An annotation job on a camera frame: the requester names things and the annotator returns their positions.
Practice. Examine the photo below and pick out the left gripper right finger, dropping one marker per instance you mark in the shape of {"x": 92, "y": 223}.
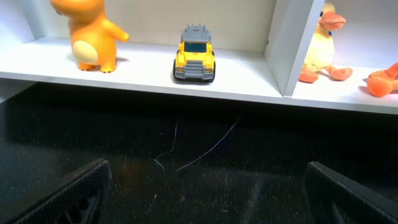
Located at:
{"x": 342, "y": 199}

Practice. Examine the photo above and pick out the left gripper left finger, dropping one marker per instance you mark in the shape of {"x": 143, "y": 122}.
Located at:
{"x": 68, "y": 199}

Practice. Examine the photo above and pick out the white plush duck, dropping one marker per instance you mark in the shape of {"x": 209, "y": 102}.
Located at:
{"x": 381, "y": 84}

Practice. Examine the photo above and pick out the white shelf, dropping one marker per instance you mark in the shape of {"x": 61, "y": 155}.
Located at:
{"x": 140, "y": 68}

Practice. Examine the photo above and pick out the yellow plush duck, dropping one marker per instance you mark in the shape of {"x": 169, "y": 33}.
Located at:
{"x": 320, "y": 49}

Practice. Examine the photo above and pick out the yellow rubber duck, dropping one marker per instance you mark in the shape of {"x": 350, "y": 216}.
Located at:
{"x": 93, "y": 34}

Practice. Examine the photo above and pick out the grey and yellow toy truck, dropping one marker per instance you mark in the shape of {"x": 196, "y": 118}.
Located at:
{"x": 194, "y": 59}

